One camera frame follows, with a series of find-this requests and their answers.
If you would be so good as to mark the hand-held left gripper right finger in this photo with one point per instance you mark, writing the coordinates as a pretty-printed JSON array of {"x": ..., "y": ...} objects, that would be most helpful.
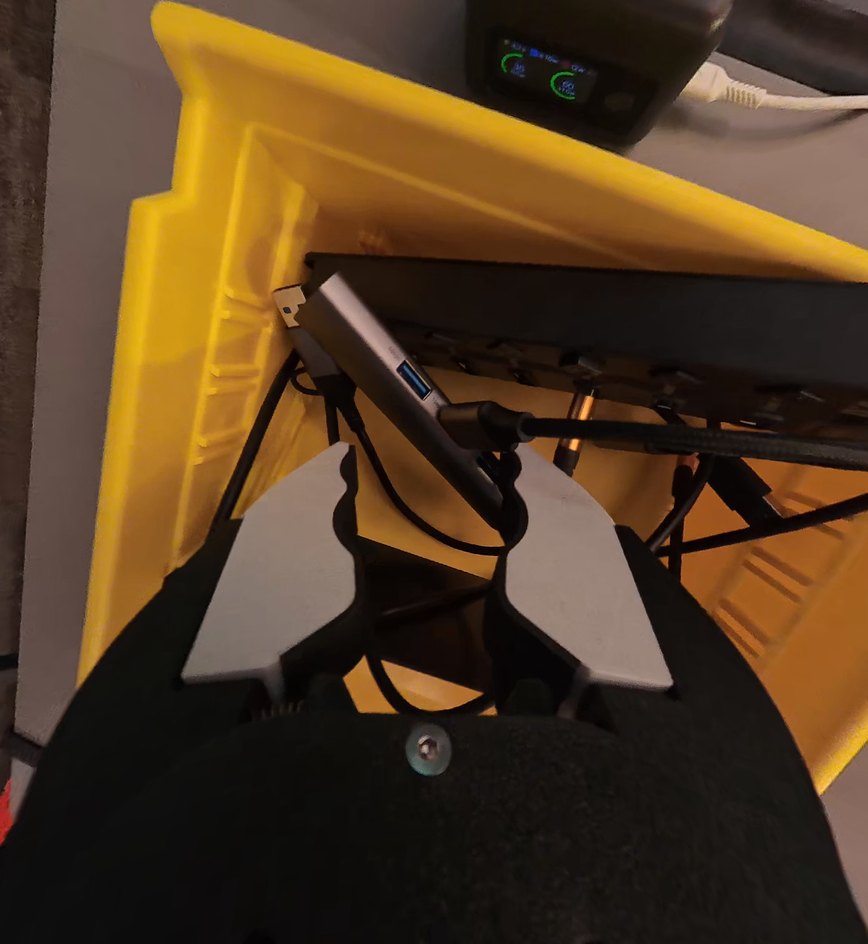
[{"x": 582, "y": 590}]

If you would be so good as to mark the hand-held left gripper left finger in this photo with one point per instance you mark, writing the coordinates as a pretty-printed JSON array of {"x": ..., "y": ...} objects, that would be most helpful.
[{"x": 279, "y": 590}]

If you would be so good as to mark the slim grey usb hub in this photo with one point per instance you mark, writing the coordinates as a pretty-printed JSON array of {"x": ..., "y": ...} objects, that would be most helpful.
[{"x": 360, "y": 347}]

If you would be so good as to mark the black 7-port USB hub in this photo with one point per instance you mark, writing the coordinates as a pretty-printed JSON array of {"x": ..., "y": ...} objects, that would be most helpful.
[{"x": 847, "y": 511}]

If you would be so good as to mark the yellow plastic bin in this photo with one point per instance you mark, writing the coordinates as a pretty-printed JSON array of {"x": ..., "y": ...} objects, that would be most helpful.
[{"x": 227, "y": 192}]

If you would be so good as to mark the black power station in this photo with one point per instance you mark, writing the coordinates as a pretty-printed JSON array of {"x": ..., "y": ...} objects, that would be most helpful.
[{"x": 655, "y": 59}]

